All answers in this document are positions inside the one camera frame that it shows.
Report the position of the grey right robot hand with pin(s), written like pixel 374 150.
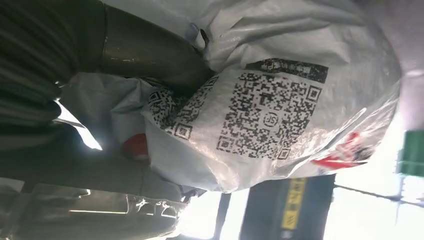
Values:
pixel 152 49

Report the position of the clear plastic cover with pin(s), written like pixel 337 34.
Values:
pixel 99 215

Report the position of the black inbound machine post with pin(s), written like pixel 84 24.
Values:
pixel 265 212

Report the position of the green plastic crate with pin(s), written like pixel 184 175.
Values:
pixel 412 152

